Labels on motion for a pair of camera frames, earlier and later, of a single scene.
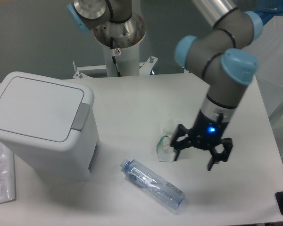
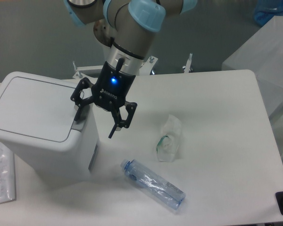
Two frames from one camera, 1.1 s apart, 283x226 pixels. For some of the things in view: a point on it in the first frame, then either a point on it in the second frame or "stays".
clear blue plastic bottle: x=141 y=177 stays
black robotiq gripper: x=207 y=131 -> x=110 y=90
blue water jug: x=267 y=9 stays
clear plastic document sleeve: x=3 y=173 stays
